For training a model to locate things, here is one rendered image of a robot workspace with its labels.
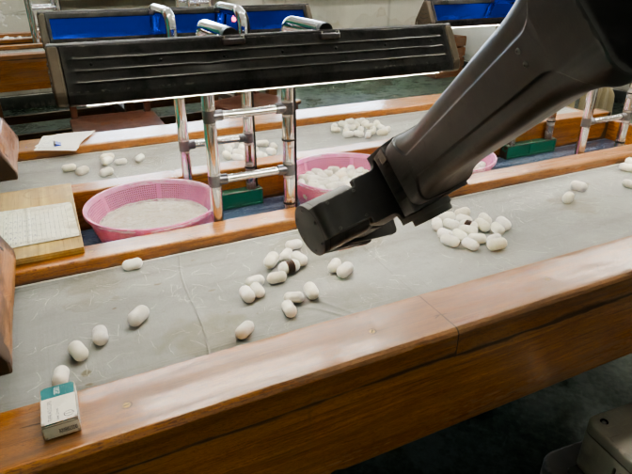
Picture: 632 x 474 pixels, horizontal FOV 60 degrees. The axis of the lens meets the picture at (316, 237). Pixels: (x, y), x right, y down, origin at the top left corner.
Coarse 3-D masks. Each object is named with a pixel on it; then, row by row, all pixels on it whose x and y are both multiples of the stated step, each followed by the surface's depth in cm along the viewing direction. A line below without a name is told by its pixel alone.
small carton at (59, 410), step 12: (60, 384) 61; (72, 384) 61; (48, 396) 59; (60, 396) 59; (72, 396) 59; (48, 408) 57; (60, 408) 57; (72, 408) 57; (48, 420) 56; (60, 420) 56; (72, 420) 56; (48, 432) 56; (60, 432) 56; (72, 432) 57
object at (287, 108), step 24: (216, 24) 80; (288, 24) 92; (312, 24) 84; (288, 96) 100; (216, 120) 97; (288, 120) 102; (216, 144) 98; (288, 144) 104; (216, 168) 100; (264, 168) 105; (288, 168) 106; (216, 192) 102; (288, 192) 109; (216, 216) 104
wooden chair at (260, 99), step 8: (240, 96) 340; (256, 96) 341; (264, 96) 341; (272, 96) 340; (280, 96) 340; (216, 104) 319; (224, 104) 320; (232, 104) 322; (240, 104) 322; (256, 104) 322; (264, 104) 322; (272, 104) 320; (296, 104) 327
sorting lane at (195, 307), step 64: (512, 192) 123; (576, 192) 123; (192, 256) 96; (256, 256) 96; (320, 256) 96; (384, 256) 96; (448, 256) 96; (512, 256) 96; (64, 320) 79; (192, 320) 79; (256, 320) 79; (320, 320) 79; (0, 384) 67
